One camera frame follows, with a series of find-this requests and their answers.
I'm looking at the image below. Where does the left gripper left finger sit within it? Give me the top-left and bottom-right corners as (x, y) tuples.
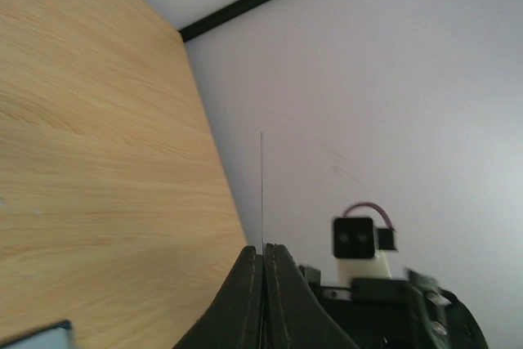
(174, 246), (263, 349)

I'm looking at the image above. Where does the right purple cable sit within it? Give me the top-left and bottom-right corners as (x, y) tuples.
(342, 201), (396, 230)

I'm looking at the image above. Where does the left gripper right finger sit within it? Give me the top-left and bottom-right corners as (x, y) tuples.
(264, 244), (357, 348)

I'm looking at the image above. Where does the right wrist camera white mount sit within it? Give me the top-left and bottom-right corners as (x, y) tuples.
(331, 216), (400, 287)

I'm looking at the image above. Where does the blue leather card holder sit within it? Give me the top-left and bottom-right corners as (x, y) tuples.
(1, 320), (76, 349)

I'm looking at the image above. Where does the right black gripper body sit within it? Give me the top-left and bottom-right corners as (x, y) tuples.
(300, 266), (488, 348)

